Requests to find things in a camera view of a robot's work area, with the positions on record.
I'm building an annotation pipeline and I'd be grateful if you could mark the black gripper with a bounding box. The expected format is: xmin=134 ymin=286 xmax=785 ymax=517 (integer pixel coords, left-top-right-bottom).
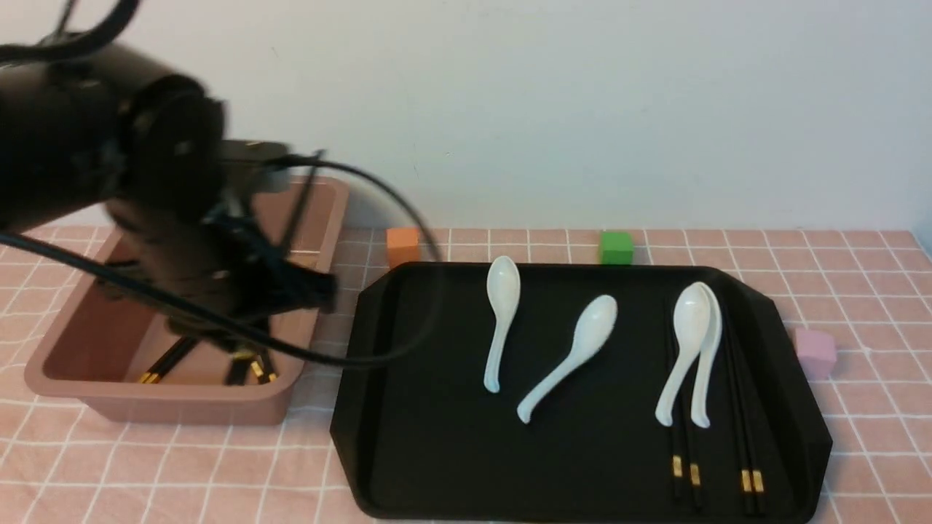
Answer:
xmin=95 ymin=138 xmax=339 ymax=352

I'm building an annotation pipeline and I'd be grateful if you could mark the white ceramic spoon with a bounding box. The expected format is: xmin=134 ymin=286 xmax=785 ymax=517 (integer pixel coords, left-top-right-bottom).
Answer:
xmin=690 ymin=282 xmax=724 ymax=429
xmin=483 ymin=255 xmax=521 ymax=394
xmin=516 ymin=295 xmax=618 ymax=424
xmin=655 ymin=282 xmax=711 ymax=428

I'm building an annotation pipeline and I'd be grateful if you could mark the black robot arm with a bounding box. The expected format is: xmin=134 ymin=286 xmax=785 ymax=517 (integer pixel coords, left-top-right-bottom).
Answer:
xmin=2 ymin=44 xmax=337 ymax=364

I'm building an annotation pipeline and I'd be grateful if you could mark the pink rectangular plastic bin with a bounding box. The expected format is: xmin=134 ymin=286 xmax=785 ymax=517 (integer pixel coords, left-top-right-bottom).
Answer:
xmin=24 ymin=175 xmax=350 ymax=426

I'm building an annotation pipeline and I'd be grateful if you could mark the orange foam cube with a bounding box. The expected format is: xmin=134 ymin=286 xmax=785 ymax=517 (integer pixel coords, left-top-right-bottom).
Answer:
xmin=385 ymin=228 xmax=422 ymax=269

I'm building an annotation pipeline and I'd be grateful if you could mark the black plastic tray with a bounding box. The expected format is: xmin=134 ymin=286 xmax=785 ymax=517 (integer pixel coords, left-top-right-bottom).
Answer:
xmin=331 ymin=262 xmax=833 ymax=523

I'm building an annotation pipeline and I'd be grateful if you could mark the white ceramic spoon tilted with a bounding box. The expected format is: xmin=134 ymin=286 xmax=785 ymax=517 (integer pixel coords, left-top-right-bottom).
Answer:
xmin=516 ymin=295 xmax=618 ymax=424

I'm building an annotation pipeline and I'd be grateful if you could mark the green foam cube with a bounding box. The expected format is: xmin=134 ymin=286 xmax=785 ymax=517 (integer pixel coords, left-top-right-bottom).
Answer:
xmin=599 ymin=230 xmax=635 ymax=266

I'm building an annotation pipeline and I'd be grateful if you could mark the black gold-banded chopstick on tray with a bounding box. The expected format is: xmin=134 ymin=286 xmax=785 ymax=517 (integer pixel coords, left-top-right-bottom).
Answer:
xmin=666 ymin=298 xmax=687 ymax=503
xmin=730 ymin=327 xmax=767 ymax=517
xmin=679 ymin=377 xmax=703 ymax=513
xmin=723 ymin=326 xmax=756 ymax=515

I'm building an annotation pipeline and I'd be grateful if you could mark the pink foam cube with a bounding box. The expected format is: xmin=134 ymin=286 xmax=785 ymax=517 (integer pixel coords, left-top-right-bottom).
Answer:
xmin=792 ymin=327 xmax=837 ymax=381

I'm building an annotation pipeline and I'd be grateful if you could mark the pink checkered tablecloth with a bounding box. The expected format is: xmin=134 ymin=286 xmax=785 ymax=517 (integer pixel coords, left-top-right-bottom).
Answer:
xmin=1 ymin=230 xmax=931 ymax=523

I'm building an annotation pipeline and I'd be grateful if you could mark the black cable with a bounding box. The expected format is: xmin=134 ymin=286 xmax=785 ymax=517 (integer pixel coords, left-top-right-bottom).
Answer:
xmin=0 ymin=0 xmax=446 ymax=368

